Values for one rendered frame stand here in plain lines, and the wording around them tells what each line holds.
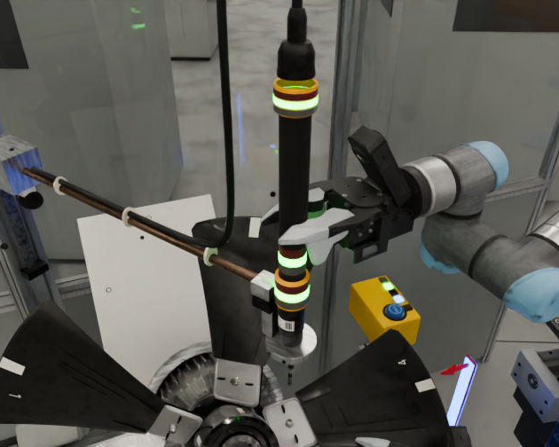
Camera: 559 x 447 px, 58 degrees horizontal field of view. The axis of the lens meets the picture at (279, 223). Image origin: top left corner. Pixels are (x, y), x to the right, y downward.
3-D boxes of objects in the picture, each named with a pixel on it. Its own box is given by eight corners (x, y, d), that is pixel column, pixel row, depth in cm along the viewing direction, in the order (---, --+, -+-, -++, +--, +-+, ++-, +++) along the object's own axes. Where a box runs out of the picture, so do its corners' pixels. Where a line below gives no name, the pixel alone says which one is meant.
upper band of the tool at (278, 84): (264, 113, 49) (264, 84, 48) (288, 100, 52) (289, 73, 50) (302, 123, 47) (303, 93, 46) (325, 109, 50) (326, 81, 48)
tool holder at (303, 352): (243, 343, 69) (240, 290, 63) (272, 313, 74) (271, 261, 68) (298, 373, 65) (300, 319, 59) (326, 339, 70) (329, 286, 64)
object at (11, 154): (-17, 183, 95) (-33, 142, 90) (17, 168, 100) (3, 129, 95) (14, 199, 91) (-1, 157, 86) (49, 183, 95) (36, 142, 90)
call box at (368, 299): (347, 313, 130) (350, 282, 123) (381, 304, 132) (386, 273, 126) (378, 359, 117) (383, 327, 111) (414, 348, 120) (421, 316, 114)
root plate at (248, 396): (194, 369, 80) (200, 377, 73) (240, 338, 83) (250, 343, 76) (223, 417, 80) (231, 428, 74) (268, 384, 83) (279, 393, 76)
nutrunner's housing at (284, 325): (271, 358, 70) (266, 8, 44) (287, 341, 72) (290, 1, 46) (295, 372, 68) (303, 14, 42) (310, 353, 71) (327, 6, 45)
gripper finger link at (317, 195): (262, 256, 60) (331, 239, 63) (261, 215, 57) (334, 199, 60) (253, 241, 63) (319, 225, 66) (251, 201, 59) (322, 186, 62)
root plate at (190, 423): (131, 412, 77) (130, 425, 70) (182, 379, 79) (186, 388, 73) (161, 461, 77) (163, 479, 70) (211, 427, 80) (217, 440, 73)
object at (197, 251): (23, 176, 90) (20, 168, 90) (30, 173, 91) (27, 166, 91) (264, 291, 65) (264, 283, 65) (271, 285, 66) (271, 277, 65)
